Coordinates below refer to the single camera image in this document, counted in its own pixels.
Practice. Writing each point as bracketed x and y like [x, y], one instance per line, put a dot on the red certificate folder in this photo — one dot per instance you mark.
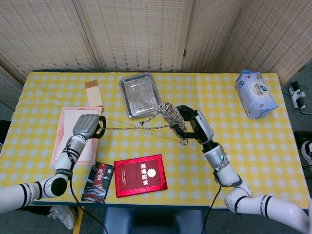
[140, 175]

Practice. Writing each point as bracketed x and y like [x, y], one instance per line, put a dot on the dark palace print book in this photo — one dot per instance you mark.
[97, 182]

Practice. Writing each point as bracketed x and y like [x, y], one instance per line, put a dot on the black and white sneaker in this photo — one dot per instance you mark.
[307, 153]

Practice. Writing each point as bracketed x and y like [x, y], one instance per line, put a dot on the white certificate with red border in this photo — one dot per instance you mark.
[64, 126]

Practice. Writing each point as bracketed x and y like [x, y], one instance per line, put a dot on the yellow white checked tablecloth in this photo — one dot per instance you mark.
[243, 158]

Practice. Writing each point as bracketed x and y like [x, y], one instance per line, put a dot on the woven folding screen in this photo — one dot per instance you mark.
[134, 31]

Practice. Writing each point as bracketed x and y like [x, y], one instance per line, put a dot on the dark blue chair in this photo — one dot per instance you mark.
[151, 220]

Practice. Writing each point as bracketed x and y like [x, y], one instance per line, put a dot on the white power strip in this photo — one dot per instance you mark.
[296, 95]

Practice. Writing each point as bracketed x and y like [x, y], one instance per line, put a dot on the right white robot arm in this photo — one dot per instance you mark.
[243, 192]

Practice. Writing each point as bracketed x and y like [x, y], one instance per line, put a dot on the blue white tissue pack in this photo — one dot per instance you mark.
[256, 95]

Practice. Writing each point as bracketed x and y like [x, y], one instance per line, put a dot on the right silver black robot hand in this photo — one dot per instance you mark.
[203, 126]

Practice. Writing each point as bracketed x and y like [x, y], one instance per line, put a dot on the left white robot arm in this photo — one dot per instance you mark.
[63, 165]

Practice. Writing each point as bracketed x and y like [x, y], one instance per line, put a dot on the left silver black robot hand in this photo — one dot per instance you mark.
[85, 125]

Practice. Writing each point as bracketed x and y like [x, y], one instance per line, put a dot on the rectangular steel tray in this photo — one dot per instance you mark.
[139, 95]

